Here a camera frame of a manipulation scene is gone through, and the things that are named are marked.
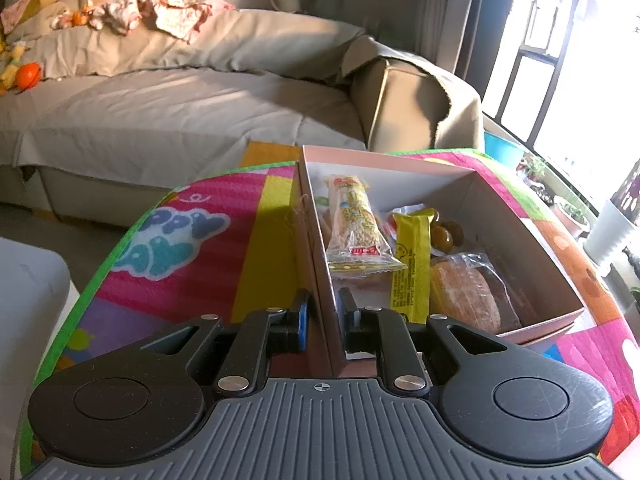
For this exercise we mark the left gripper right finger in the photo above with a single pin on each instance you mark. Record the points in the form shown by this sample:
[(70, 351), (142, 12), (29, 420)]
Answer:
[(384, 333)]

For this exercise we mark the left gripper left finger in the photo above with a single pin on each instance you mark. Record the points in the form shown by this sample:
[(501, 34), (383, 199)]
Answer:
[(261, 336)]

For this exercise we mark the yellow snack bar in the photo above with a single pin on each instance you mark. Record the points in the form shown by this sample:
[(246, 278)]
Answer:
[(411, 232)]

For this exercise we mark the peanut brittle bar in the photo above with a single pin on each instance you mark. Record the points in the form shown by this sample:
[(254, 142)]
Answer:
[(357, 247)]

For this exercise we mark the brown bread loaf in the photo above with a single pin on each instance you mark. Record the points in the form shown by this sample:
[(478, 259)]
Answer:
[(467, 287)]

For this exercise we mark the pink cardboard gift box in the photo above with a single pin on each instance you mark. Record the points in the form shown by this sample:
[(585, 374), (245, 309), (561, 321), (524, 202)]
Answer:
[(469, 217)]

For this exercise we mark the colourful cartoon play mat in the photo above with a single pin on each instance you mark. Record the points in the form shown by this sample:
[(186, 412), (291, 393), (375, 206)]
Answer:
[(225, 245)]

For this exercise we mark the teal plastic basin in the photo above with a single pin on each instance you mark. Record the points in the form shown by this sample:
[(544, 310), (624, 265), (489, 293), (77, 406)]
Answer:
[(503, 151)]

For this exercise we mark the beige draped armchair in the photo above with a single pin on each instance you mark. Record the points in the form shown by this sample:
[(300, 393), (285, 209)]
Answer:
[(407, 103)]

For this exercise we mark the pink potted plant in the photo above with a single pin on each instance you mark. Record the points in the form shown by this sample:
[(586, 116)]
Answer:
[(571, 216)]

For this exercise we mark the grey sofa bed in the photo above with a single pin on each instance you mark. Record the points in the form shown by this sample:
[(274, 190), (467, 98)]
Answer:
[(103, 148)]

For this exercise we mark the white flower pot stand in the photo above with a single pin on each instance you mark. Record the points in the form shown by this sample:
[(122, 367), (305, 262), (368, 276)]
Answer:
[(617, 222)]

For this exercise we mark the long grey pillow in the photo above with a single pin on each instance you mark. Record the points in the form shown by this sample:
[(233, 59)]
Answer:
[(289, 45)]

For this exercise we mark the pink crumpled clothes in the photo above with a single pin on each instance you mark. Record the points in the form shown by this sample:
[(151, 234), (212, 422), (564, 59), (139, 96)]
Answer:
[(182, 19)]

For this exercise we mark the orange toy ball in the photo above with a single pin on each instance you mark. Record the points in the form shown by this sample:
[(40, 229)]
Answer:
[(28, 76)]

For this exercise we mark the yellow plush toy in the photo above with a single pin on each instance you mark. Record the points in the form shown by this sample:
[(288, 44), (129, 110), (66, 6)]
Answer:
[(10, 64)]

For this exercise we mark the pink yellow cushion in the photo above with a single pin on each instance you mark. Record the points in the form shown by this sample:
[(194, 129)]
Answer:
[(21, 11)]

